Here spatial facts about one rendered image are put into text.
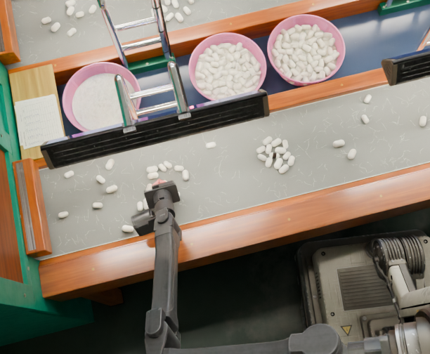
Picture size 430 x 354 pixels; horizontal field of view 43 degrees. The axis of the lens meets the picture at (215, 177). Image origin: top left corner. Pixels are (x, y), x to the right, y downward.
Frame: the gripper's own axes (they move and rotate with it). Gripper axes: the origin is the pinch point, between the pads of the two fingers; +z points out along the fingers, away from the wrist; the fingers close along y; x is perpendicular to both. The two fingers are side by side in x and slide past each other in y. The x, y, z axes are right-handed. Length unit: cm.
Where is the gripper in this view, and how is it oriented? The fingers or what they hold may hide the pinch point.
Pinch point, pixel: (159, 181)
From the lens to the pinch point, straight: 178.5
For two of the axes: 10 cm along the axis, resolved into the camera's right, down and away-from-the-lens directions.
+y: -9.7, 2.6, -0.5
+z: -1.8, -5.1, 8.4
